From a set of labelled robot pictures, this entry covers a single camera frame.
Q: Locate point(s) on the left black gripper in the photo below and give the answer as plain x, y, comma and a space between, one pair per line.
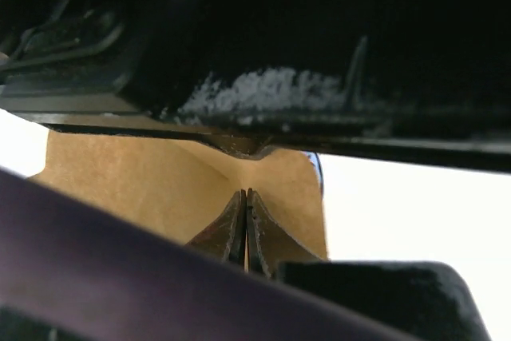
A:
417, 81

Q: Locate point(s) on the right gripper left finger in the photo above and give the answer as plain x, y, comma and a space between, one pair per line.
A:
225, 237

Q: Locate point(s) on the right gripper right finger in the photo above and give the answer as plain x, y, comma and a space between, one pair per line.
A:
428, 300

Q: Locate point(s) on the blue glass dripper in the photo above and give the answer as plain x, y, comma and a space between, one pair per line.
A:
314, 159

